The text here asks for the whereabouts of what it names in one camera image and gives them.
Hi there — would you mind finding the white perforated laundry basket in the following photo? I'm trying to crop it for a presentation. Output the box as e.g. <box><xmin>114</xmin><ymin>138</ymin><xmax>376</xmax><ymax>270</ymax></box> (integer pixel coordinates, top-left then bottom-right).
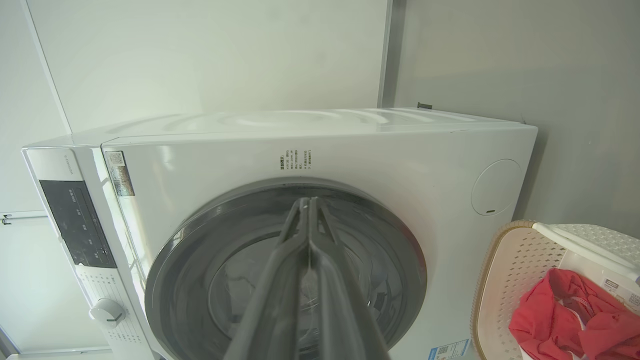
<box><xmin>470</xmin><ymin>220</ymin><xmax>640</xmax><ymax>360</ymax></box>

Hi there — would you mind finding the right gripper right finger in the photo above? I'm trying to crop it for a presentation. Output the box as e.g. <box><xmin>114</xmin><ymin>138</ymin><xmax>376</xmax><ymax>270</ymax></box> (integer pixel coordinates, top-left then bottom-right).
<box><xmin>310</xmin><ymin>197</ymin><xmax>391</xmax><ymax>360</ymax></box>

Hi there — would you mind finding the round washer filter cover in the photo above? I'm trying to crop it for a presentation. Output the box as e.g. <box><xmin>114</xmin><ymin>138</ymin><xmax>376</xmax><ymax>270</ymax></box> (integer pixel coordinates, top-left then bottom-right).
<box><xmin>470</xmin><ymin>158</ymin><xmax>524</xmax><ymax>217</ymax></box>

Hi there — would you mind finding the red garment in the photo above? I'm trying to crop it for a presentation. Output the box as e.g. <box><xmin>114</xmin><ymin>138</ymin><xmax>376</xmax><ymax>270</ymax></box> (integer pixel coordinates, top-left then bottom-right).
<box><xmin>508</xmin><ymin>267</ymin><xmax>640</xmax><ymax>360</ymax></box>

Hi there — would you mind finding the grey partition post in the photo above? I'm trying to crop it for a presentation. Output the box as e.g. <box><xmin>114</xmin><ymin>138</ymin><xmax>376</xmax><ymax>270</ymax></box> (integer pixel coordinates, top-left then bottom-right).
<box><xmin>376</xmin><ymin>0</ymin><xmax>407</xmax><ymax>109</ymax></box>

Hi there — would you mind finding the round black washer door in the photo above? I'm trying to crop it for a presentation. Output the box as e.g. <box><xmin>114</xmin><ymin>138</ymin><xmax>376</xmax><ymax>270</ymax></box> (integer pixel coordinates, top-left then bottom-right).
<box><xmin>144</xmin><ymin>177</ymin><xmax>428</xmax><ymax>360</ymax></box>

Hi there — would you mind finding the warning label sticker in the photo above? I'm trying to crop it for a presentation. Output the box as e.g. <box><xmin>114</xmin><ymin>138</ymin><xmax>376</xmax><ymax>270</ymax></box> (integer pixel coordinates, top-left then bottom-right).
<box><xmin>602</xmin><ymin>277</ymin><xmax>640</xmax><ymax>312</ymax></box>

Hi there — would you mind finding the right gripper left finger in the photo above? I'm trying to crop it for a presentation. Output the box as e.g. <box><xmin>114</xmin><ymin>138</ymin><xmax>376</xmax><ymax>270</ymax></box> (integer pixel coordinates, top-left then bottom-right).
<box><xmin>222</xmin><ymin>197</ymin><xmax>311</xmax><ymax>360</ymax></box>

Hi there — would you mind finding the thin metal rail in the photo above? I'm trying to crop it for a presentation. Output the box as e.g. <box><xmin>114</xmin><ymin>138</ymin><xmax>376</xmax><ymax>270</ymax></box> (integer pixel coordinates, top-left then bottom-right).
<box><xmin>0</xmin><ymin>210</ymin><xmax>49</xmax><ymax>225</ymax></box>

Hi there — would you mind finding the white washer dial knob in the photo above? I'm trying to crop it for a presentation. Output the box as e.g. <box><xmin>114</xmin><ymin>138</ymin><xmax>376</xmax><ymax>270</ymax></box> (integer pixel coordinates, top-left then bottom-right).
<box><xmin>89</xmin><ymin>298</ymin><xmax>126</xmax><ymax>330</ymax></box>

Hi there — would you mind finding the silver washer sticker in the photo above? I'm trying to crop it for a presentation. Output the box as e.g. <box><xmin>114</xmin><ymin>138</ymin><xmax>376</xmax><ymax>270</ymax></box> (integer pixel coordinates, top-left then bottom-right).
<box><xmin>104</xmin><ymin>151</ymin><xmax>136</xmax><ymax>198</ymax></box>

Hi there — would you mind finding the blue energy label sticker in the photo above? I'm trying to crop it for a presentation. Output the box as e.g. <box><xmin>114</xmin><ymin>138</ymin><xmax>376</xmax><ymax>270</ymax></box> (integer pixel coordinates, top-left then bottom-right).
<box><xmin>428</xmin><ymin>338</ymin><xmax>471</xmax><ymax>360</ymax></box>

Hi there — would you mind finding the white front-load washing machine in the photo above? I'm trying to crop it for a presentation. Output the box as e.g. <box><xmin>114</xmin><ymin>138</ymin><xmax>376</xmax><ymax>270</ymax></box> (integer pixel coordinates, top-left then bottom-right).
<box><xmin>21</xmin><ymin>107</ymin><xmax>539</xmax><ymax>360</ymax></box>

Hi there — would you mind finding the black washer control display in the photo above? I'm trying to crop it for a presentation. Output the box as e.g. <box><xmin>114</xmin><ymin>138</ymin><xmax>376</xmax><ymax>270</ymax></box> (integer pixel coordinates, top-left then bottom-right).
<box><xmin>39</xmin><ymin>178</ymin><xmax>118</xmax><ymax>269</ymax></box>

